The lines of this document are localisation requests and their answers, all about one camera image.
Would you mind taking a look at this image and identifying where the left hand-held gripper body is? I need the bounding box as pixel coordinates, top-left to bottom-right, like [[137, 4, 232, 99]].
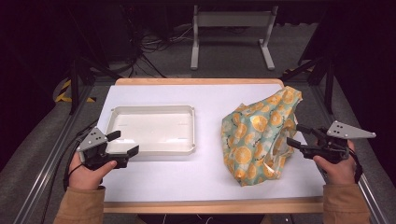
[[76, 126, 131, 171]]

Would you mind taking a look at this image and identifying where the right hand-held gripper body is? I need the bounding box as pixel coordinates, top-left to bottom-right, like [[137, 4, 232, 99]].
[[300, 120, 377, 165]]

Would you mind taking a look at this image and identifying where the orange print cloth bag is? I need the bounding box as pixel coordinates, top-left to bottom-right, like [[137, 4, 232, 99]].
[[220, 86, 304, 188]]

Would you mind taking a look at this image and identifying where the person's right hand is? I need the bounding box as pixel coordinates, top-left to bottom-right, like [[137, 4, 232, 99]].
[[312, 139, 358, 187]]

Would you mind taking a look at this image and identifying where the person's left hand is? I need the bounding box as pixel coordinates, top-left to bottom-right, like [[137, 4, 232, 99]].
[[68, 152, 119, 191]]

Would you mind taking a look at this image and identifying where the white plastic tray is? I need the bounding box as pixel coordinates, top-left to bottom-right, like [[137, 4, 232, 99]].
[[105, 105, 197, 157]]

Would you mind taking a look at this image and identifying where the black metal stand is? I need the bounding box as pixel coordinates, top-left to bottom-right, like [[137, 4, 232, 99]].
[[279, 55, 336, 115], [66, 6, 123, 116]]

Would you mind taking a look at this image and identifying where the yellow black hazard tape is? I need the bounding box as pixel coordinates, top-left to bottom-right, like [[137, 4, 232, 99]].
[[54, 78, 96, 104]]

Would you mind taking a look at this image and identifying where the white table cover sheet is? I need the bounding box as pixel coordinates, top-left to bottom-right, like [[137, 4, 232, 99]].
[[101, 83, 327, 203]]

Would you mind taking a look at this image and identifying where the black floor cable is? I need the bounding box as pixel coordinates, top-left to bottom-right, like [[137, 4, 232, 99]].
[[40, 119, 100, 224]]

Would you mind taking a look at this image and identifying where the right hand-held gripper black cable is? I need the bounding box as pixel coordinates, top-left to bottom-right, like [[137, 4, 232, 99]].
[[348, 148, 364, 185]]

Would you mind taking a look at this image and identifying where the hand-held gripper black cable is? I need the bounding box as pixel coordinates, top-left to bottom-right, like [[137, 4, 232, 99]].
[[62, 136, 94, 192], [348, 148, 364, 185]]

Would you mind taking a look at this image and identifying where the left hand-held gripper black cable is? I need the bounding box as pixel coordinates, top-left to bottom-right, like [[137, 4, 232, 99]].
[[62, 136, 94, 192]]

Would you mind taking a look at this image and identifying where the aluminium frame rail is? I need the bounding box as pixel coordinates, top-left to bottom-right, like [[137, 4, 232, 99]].
[[311, 85, 390, 224], [12, 83, 94, 224]]

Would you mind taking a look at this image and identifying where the bundle of floor cables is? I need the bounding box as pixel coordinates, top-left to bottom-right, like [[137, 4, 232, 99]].
[[124, 6, 194, 78]]

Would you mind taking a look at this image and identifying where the white metal table frame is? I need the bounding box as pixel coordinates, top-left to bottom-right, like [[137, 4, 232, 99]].
[[190, 4, 280, 71]]

